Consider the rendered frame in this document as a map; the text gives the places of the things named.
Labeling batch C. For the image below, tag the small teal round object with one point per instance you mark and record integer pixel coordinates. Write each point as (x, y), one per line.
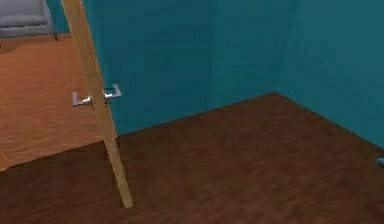
(380, 162)

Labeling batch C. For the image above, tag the tan wooden room door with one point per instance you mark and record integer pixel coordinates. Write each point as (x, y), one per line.
(96, 90)

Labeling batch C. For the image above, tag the grey sofa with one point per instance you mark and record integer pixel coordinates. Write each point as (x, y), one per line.
(25, 18)

